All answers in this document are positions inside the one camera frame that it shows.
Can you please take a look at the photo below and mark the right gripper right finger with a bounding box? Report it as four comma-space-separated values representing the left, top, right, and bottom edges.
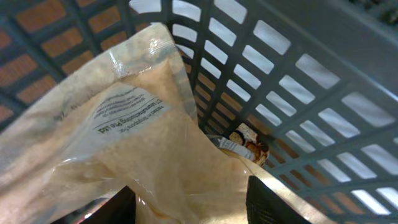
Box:
246, 175, 303, 224

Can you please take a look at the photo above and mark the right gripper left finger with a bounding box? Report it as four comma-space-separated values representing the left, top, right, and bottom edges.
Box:
81, 186, 136, 224

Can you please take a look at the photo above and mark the beige brown snack pouch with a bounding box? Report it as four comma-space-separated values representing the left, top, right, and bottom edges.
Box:
206, 123, 270, 166

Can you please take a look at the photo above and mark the cream bag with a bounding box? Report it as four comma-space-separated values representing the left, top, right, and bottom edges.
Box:
1, 23, 329, 223

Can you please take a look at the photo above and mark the grey plastic lattice basket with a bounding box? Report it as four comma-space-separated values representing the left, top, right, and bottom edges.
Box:
1, 0, 397, 223

